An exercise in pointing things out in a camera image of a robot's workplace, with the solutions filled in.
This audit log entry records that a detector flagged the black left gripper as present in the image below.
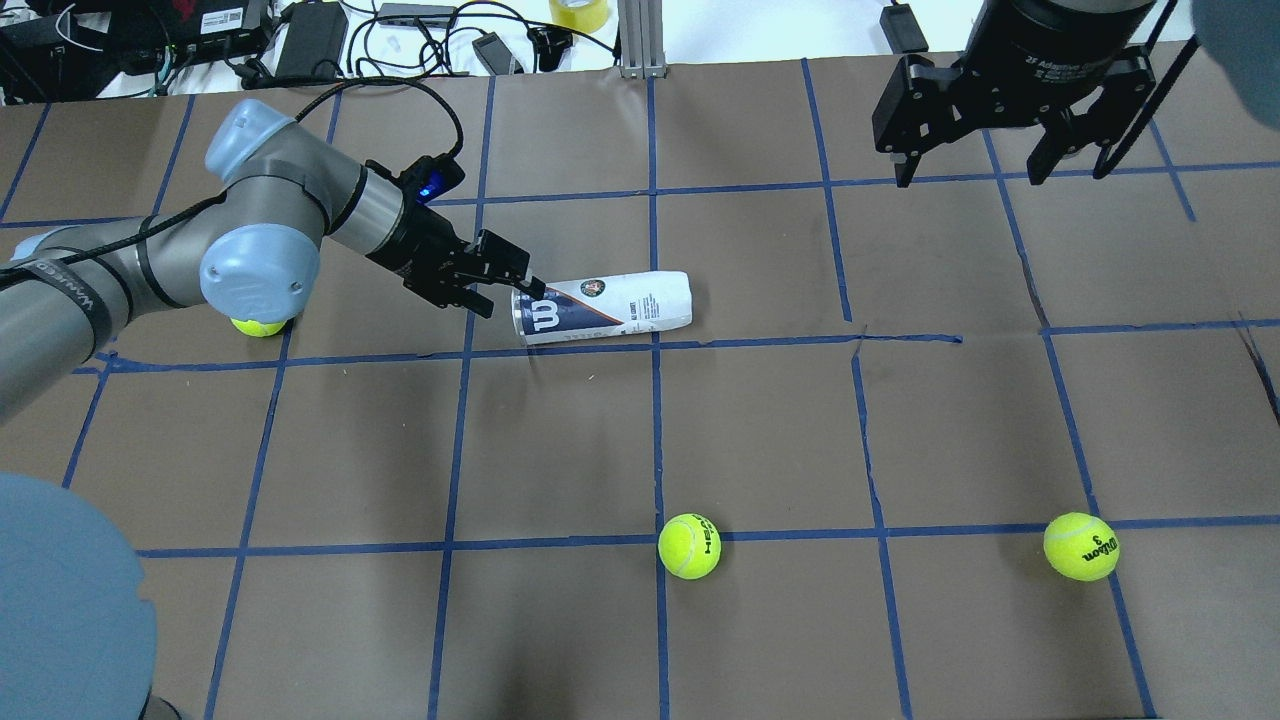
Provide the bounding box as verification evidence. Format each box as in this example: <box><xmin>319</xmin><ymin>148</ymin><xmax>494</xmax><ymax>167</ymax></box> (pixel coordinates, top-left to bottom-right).
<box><xmin>366</xmin><ymin>158</ymin><xmax>547</xmax><ymax>319</ymax></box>

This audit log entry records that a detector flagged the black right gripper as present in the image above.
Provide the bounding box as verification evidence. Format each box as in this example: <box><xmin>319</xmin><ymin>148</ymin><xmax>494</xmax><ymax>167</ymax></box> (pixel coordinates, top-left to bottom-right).
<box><xmin>872</xmin><ymin>1</ymin><xmax>1155</xmax><ymax>188</ymax></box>

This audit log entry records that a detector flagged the white tennis ball can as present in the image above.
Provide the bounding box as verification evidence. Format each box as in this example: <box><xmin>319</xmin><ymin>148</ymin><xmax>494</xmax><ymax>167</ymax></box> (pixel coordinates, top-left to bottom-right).
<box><xmin>509</xmin><ymin>272</ymin><xmax>692</xmax><ymax>345</ymax></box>

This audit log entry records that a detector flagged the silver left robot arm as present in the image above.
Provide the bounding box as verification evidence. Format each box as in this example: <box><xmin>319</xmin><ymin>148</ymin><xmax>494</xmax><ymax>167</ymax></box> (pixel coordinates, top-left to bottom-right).
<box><xmin>3</xmin><ymin>99</ymin><xmax>543</xmax><ymax>719</ymax></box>

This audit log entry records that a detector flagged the yellow tennis ball near right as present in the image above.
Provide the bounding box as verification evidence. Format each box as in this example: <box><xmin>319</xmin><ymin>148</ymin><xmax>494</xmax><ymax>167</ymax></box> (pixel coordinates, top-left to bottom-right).
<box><xmin>230</xmin><ymin>318</ymin><xmax>291</xmax><ymax>338</ymax></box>

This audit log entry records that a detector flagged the yellow tennis ball centre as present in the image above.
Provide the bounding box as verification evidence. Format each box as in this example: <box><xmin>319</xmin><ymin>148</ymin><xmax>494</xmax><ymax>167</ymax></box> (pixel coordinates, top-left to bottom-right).
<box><xmin>657</xmin><ymin>512</ymin><xmax>723</xmax><ymax>582</ymax></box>

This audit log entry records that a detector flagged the yellow tennis ball by base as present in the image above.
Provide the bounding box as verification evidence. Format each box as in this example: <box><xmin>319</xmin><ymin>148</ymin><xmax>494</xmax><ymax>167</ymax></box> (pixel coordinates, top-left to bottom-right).
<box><xmin>1042</xmin><ymin>512</ymin><xmax>1120</xmax><ymax>582</ymax></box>

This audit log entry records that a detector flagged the black power adapter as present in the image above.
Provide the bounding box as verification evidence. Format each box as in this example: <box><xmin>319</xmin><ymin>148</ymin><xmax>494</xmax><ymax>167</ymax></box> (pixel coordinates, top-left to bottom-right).
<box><xmin>879</xmin><ymin>1</ymin><xmax>931</xmax><ymax>55</ymax></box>

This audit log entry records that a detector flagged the yellow tape roll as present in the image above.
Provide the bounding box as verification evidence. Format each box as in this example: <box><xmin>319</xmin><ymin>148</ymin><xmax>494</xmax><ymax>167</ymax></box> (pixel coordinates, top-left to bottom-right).
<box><xmin>548</xmin><ymin>0</ymin><xmax>611</xmax><ymax>35</ymax></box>

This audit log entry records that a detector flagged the black power brick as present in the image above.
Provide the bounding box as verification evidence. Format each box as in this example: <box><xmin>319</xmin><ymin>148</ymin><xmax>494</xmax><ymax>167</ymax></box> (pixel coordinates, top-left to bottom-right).
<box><xmin>275</xmin><ymin>3</ymin><xmax>348</xmax><ymax>79</ymax></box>

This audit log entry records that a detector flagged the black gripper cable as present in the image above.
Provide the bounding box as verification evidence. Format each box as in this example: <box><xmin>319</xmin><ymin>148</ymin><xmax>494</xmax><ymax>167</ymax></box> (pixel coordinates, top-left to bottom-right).
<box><xmin>0</xmin><ymin>76</ymin><xmax>465</xmax><ymax>291</ymax></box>

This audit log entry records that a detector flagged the aluminium frame post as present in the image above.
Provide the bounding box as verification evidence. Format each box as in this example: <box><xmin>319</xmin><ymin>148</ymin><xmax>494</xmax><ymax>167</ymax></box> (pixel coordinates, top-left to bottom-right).
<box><xmin>617</xmin><ymin>0</ymin><xmax>668</xmax><ymax>79</ymax></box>

